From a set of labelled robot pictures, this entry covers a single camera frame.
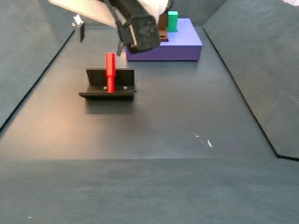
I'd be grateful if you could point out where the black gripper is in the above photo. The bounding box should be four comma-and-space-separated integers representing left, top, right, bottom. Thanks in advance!
73, 0, 161, 53

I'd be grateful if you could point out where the red peg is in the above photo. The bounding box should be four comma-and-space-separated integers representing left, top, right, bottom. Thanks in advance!
106, 52, 117, 93

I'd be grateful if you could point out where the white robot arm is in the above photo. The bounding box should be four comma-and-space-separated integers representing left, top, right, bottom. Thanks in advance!
49, 0, 174, 53

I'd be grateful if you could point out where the purple base board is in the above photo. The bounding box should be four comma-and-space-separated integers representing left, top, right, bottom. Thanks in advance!
126, 18, 204, 61

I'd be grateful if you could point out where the brown L-shaped block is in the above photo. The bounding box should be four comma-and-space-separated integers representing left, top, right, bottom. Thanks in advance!
158, 13, 169, 42

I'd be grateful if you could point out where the green block left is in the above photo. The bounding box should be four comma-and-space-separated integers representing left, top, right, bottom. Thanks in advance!
167, 11, 179, 32

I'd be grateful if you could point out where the black angled holder bracket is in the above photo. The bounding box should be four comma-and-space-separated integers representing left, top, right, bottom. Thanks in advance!
79, 69, 137, 101

